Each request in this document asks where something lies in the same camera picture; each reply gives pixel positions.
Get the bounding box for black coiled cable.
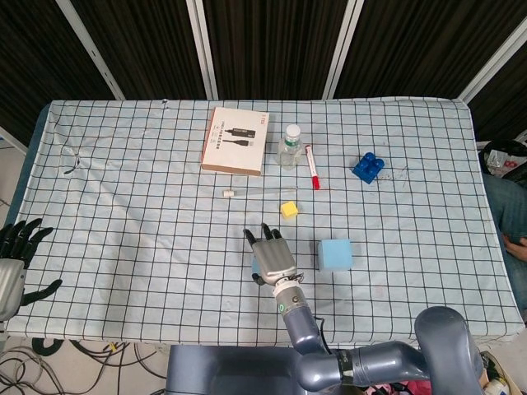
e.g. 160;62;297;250
32;337;63;358

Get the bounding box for yellow foam cube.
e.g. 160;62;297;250
280;200;300;221

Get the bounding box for grey floor cable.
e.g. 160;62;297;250
0;347;46;395

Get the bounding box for large light blue foam cube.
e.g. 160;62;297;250
316;239;354;272

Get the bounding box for dark blue studded toy brick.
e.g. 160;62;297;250
352;151;385;184

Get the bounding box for pink cloth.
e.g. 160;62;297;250
370;380;433;395

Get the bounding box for black bag with white plastic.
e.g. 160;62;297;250
477;139;527;180

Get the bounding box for grey robot torso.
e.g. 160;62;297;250
166;344;314;395

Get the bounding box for light blue checkered tablecloth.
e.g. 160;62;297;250
0;97;522;351

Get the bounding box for clear plastic bottle white cap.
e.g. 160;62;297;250
277;124;304;170

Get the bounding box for white cable product box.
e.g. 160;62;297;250
200;106;271;178

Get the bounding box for red white marker pen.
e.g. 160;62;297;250
303;144;322;191

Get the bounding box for blue table frame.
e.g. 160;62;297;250
0;102;51;231

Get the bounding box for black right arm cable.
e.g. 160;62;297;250
315;316;333;356

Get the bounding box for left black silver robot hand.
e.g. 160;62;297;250
0;218;63;322

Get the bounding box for white aluminium partition post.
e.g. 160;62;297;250
459;30;527;104
320;0;366;100
184;0;219;100
55;0;125;100

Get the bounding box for tangled black floor cables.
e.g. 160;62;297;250
61;339;170;395

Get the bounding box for seated person in jeans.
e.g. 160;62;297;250
481;172;527;312

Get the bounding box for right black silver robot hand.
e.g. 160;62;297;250
242;222;305;288

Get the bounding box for clear tube white cap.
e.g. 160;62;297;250
222;185;298;198

